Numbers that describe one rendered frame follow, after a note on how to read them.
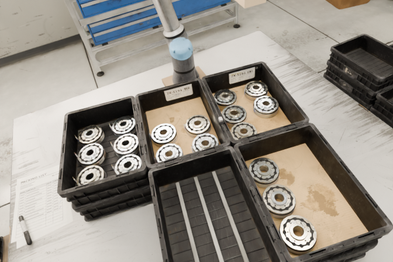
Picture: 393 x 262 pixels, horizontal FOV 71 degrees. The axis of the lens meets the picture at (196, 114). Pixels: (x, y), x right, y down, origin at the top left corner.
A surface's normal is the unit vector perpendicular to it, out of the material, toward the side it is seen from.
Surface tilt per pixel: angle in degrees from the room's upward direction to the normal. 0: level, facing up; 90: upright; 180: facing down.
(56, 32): 90
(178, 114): 0
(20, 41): 90
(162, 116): 0
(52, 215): 0
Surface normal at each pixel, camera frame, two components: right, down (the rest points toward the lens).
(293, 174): -0.11, -0.69
